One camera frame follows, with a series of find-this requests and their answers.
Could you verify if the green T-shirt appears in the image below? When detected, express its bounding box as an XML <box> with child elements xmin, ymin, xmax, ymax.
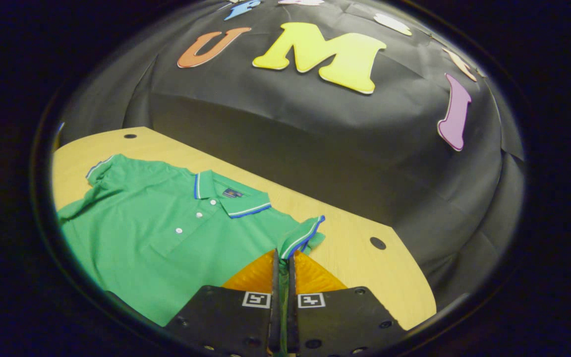
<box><xmin>57</xmin><ymin>154</ymin><xmax>326</xmax><ymax>328</ymax></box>

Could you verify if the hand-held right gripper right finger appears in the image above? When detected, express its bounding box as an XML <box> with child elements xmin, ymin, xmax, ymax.
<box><xmin>287</xmin><ymin>250</ymin><xmax>407</xmax><ymax>357</ymax></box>

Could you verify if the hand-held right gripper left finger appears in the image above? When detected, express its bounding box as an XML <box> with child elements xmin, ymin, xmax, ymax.
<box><xmin>164</xmin><ymin>249</ymin><xmax>281</xmax><ymax>357</ymax></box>

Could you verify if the black backdrop cloth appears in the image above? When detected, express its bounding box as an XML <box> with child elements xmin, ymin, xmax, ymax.
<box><xmin>55</xmin><ymin>0</ymin><xmax>526</xmax><ymax>308</ymax></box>

